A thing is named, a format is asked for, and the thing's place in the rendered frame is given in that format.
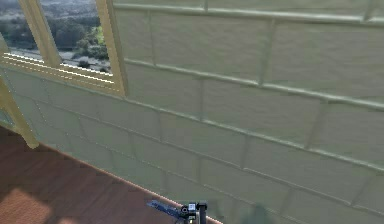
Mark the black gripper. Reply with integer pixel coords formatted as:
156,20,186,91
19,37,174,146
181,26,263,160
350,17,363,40
146,199,191,224

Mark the yellow framed window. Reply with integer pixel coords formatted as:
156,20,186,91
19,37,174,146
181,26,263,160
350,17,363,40
0,0,130,98

